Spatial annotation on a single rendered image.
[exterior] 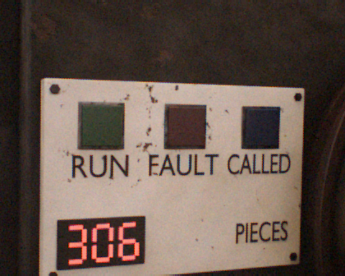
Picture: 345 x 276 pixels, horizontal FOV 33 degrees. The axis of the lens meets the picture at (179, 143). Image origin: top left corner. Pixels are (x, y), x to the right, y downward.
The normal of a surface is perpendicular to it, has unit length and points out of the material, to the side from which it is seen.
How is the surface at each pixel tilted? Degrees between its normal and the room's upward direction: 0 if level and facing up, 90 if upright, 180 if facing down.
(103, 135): 90
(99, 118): 90
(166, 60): 90
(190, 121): 90
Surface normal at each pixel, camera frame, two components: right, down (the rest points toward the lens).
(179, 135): 0.36, 0.06
